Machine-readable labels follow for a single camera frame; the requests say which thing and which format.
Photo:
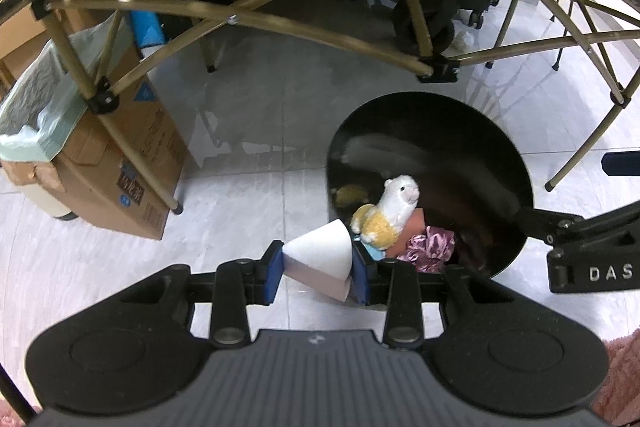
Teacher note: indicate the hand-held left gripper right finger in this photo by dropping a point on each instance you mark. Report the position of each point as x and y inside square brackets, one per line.
[361, 274]

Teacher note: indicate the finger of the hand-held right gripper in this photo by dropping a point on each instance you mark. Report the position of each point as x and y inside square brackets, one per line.
[622, 163]
[550, 222]

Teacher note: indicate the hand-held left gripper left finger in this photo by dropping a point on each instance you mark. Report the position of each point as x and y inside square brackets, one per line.
[274, 272]

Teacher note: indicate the purple satin cloth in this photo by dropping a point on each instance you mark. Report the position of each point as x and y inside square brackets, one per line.
[430, 247]

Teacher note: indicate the yellow white alpaca plush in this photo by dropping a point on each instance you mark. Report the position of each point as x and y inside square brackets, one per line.
[395, 202]

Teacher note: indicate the black round bin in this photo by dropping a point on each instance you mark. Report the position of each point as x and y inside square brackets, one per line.
[450, 147]

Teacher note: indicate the cardboard box with blue label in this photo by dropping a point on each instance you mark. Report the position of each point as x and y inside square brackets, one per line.
[130, 157]

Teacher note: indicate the tan slatted folding table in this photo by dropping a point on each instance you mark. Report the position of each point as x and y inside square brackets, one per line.
[439, 68]

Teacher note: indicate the black cart wheel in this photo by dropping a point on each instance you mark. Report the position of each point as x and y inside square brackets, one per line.
[425, 22]

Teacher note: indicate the green plastic bag liner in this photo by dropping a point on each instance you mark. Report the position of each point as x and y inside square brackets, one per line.
[65, 117]

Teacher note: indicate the blue roll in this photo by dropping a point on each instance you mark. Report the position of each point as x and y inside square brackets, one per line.
[145, 7]

